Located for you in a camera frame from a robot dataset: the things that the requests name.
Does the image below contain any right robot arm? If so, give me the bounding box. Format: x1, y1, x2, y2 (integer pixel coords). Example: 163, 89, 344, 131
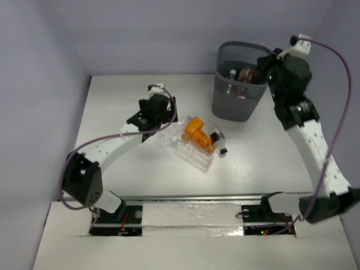
256, 49, 359, 224

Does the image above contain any orange bottle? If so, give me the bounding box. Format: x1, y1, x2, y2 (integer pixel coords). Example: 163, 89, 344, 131
181, 117, 204, 140

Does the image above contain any long clear bottle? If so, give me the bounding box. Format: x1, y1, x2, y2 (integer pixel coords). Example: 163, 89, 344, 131
170, 137, 214, 172

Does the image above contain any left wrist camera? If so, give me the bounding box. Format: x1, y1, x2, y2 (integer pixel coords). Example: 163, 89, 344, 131
147, 83, 165, 98

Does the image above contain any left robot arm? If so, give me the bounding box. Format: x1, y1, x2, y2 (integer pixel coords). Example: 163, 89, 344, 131
59, 93, 177, 222

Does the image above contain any black label clear bottle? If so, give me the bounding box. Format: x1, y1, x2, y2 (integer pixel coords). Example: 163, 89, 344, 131
209, 125, 228, 155

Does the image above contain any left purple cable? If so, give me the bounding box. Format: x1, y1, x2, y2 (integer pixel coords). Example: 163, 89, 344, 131
60, 84, 178, 228

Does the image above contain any metal rail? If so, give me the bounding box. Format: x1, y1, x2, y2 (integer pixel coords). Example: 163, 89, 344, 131
57, 192, 316, 203

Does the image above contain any red cap clear bottle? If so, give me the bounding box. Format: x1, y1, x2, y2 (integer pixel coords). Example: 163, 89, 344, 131
237, 67, 260, 84

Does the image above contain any orange bottle fruit label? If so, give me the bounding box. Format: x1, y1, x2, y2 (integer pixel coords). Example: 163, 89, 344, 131
191, 129, 215, 154

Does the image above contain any grey mesh waste bin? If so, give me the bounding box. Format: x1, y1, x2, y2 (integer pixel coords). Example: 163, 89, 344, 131
212, 41, 271, 122

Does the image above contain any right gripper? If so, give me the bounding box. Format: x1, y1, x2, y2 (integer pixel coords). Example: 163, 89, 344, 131
254, 47, 291, 103

